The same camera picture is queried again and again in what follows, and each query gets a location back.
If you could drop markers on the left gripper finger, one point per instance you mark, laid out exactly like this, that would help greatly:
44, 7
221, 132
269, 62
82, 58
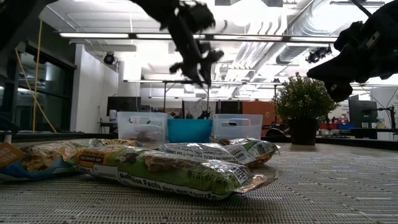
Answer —
207, 67
191, 70

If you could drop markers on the red storage box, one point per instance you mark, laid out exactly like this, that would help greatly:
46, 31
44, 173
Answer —
329, 126

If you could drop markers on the teal plastic bin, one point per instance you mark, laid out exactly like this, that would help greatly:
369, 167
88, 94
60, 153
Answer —
189, 130

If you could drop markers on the round black ceiling device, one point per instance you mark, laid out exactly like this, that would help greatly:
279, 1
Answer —
109, 58

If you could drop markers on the white cup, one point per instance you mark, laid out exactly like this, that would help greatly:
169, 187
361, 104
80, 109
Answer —
112, 115

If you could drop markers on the green orange granola bar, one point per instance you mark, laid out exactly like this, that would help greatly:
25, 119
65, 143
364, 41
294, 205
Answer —
252, 149

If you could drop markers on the black partition panel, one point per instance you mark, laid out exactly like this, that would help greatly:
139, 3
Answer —
230, 107

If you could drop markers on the dark desk monitor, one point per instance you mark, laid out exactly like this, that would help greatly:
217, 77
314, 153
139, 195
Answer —
362, 112

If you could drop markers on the silver ceiling air duct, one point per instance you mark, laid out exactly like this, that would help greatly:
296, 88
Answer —
295, 49

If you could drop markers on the distant black monitor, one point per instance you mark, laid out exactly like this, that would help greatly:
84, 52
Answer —
124, 105

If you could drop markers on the orange partition panel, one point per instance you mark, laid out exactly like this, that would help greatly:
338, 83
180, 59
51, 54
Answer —
258, 109

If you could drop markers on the grey woven placemat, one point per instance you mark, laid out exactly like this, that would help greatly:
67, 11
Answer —
311, 186

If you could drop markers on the blue storage box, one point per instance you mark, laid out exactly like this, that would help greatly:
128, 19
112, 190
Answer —
345, 126

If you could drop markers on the long linear light bar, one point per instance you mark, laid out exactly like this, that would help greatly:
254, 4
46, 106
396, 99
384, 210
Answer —
99, 35

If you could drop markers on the black ceiling device cluster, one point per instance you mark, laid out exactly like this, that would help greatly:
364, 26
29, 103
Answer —
317, 55

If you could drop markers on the clear plastic bin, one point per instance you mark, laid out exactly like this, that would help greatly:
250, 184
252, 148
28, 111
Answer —
248, 127
140, 119

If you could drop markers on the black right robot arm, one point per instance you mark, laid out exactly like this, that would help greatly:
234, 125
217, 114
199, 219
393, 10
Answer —
394, 37

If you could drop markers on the distant black rig frame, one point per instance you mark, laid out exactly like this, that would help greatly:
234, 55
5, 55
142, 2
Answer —
164, 93

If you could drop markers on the potted green plant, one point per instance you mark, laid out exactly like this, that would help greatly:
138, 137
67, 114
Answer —
304, 99

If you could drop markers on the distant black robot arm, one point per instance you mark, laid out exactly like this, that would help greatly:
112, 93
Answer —
205, 114

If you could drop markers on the silver blue granola bar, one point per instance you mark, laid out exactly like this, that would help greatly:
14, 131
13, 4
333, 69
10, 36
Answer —
196, 151

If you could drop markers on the black frame knob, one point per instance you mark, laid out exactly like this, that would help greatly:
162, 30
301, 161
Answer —
275, 132

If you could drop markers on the distant black desk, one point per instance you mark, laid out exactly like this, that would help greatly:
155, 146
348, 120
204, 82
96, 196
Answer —
367, 133

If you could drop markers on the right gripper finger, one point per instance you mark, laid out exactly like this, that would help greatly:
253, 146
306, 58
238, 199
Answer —
337, 66
339, 90

